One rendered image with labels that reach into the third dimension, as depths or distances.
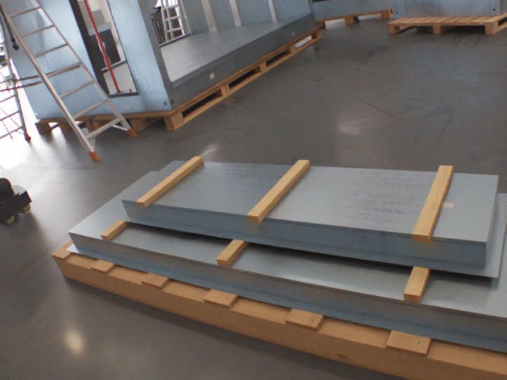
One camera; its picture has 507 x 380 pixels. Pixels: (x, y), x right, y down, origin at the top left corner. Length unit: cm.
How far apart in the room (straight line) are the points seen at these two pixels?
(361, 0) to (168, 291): 670
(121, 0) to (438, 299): 377
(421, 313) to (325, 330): 32
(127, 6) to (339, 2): 451
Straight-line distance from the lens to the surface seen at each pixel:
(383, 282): 150
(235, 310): 170
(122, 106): 492
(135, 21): 436
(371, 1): 792
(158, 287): 194
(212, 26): 817
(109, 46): 978
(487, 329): 145
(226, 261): 170
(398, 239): 151
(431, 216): 150
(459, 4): 637
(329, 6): 809
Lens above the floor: 125
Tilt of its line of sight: 27 degrees down
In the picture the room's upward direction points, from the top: 15 degrees counter-clockwise
